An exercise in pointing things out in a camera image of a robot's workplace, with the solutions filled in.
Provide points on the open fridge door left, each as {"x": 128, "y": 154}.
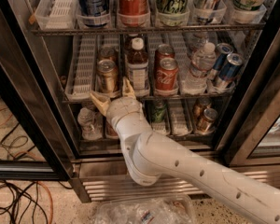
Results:
{"x": 30, "y": 87}

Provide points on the empty white tray middle shelf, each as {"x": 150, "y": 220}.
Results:
{"x": 81, "y": 76}

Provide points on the front brown tea bottle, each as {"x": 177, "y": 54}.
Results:
{"x": 137, "y": 63}

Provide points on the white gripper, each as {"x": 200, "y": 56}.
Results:
{"x": 123, "y": 107}

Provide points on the clear plastic bin on floor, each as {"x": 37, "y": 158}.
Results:
{"x": 168, "y": 209}

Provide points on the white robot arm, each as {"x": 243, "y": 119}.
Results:
{"x": 149, "y": 155}

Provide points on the rear gold can bottom shelf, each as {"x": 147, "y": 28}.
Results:
{"x": 200, "y": 105}

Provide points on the blue energy can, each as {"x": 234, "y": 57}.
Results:
{"x": 222, "y": 51}
{"x": 229, "y": 71}

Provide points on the empty white tray shelf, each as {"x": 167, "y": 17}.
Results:
{"x": 56, "y": 14}
{"x": 81, "y": 76}

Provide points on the front red cola can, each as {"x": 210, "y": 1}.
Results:
{"x": 166, "y": 74}

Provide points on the crumpled water bottle bottom shelf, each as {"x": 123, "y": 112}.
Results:
{"x": 90, "y": 124}

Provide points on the front clear water bottle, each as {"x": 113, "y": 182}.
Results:
{"x": 201, "y": 62}

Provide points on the empty white tray top shelf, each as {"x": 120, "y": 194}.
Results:
{"x": 56, "y": 14}

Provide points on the rear orange can middle shelf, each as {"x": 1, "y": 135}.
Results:
{"x": 107, "y": 52}

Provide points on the front gold can bottom shelf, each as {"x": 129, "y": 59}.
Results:
{"x": 205, "y": 122}

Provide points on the red can bottom shelf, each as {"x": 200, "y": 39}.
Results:
{"x": 110, "y": 132}

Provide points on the rear water bottle middle shelf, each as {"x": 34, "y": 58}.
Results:
{"x": 197, "y": 41}

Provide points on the rear blue energy can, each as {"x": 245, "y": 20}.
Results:
{"x": 222, "y": 51}

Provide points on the red cola can top shelf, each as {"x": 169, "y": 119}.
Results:
{"x": 133, "y": 13}

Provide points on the orange can shelf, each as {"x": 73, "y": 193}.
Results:
{"x": 107, "y": 73}
{"x": 107, "y": 52}

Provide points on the steel fridge base grille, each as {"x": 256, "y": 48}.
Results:
{"x": 107, "y": 179}

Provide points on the green can bottom shelf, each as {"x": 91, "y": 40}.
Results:
{"x": 158, "y": 111}

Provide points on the rear red cola can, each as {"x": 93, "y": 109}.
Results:
{"x": 163, "y": 51}

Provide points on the front orange can middle shelf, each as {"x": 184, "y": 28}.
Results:
{"x": 107, "y": 73}

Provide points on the front blue energy can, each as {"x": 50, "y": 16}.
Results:
{"x": 229, "y": 71}

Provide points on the gold can shelf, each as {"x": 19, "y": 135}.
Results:
{"x": 205, "y": 122}
{"x": 200, "y": 105}

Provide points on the dark blue can top shelf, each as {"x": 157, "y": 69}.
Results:
{"x": 94, "y": 13}

